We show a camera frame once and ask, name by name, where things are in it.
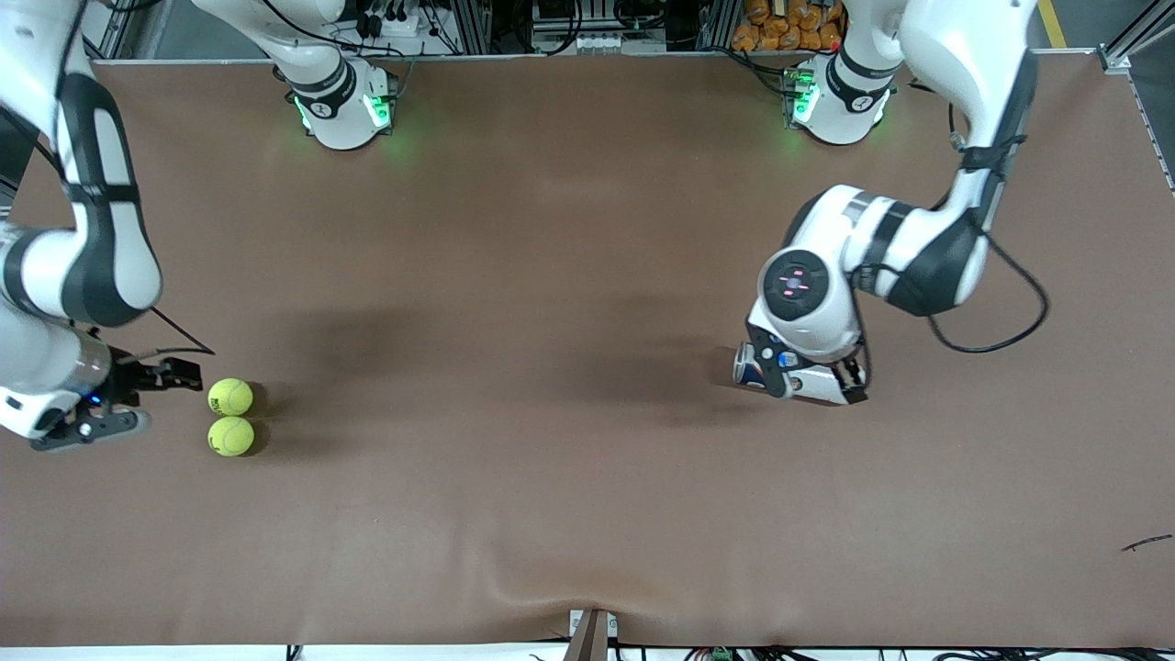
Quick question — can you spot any white power strip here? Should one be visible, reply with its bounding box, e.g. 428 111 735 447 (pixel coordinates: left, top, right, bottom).
353 5 425 38

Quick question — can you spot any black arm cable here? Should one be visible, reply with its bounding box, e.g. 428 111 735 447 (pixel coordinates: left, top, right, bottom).
110 306 216 361
849 81 1050 355

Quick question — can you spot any yellow tennis ball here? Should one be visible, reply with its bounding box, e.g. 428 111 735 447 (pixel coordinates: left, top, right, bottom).
207 417 256 458
207 377 254 418

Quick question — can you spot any white tennis ball can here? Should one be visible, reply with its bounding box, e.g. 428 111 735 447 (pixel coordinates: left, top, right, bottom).
732 342 868 406

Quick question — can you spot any bag of orange items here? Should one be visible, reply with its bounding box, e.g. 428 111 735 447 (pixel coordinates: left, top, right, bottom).
732 0 845 52

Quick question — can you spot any aluminium profile rail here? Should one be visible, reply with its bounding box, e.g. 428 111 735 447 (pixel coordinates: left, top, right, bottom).
1104 0 1175 67

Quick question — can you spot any brown table mat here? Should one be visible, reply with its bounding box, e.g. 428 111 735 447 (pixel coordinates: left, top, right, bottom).
0 50 1175 648

